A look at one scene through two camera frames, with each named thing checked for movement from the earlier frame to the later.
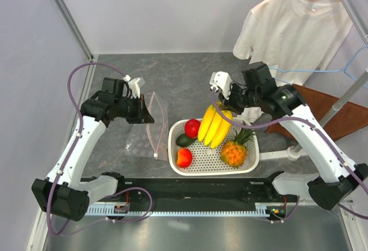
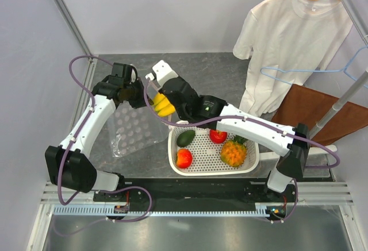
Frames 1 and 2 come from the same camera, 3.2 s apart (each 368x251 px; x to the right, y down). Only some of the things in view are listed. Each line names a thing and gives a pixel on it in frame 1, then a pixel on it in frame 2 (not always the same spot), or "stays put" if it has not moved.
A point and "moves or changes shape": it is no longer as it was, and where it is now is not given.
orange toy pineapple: [233, 153] stays put
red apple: [191, 128] → [217, 136]
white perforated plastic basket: [207, 161] stays put
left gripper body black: [133, 115] → [135, 93]
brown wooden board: [348, 119] stays put
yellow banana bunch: [214, 127] moves or changes shape
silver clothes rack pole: [348, 94] stays put
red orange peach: [184, 157] stays put
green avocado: [181, 141] stays put
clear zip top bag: [150, 139] moves or changes shape
